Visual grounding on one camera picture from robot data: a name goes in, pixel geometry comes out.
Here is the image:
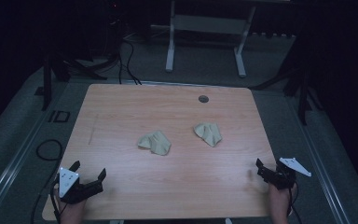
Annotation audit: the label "white metal desk frame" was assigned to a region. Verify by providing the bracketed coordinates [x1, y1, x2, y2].
[165, 0, 257, 78]

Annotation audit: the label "grey metal floor rail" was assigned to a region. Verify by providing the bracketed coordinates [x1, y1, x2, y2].
[0, 81, 73, 224]
[287, 92, 352, 224]

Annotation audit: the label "black metal stand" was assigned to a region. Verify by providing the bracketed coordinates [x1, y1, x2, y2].
[250, 62, 324, 127]
[34, 54, 108, 112]

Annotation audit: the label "person's left hand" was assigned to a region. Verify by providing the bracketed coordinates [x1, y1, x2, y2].
[56, 189, 88, 224]

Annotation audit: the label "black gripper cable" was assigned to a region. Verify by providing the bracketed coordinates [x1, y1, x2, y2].
[30, 173, 62, 224]
[286, 186, 303, 224]

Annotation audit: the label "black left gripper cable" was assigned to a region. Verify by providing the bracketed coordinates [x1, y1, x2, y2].
[30, 173, 62, 224]

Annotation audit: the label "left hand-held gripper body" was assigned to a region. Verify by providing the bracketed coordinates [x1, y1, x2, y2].
[58, 167, 104, 205]

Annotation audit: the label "beige cloth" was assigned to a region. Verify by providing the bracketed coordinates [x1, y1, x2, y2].
[193, 121, 224, 148]
[137, 130, 172, 157]

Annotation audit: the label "person's right hand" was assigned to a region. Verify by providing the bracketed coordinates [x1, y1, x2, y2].
[268, 182, 298, 224]

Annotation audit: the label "black hanging cables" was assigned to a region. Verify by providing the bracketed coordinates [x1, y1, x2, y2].
[117, 18, 144, 86]

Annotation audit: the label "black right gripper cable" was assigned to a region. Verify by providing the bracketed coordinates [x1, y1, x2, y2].
[286, 186, 303, 224]

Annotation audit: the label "black looped floor cable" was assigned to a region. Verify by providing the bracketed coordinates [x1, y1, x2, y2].
[35, 138, 64, 162]

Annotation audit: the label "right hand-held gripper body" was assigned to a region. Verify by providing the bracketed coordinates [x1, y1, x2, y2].
[262, 157, 312, 191]

